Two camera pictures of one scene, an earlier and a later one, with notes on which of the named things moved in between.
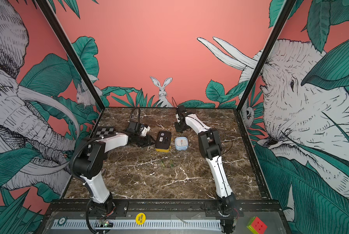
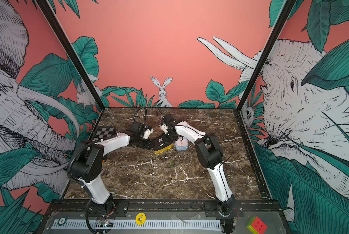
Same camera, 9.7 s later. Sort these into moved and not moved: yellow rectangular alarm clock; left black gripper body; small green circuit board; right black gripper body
Moved: right black gripper body
Not moved: small green circuit board; yellow rectangular alarm clock; left black gripper body
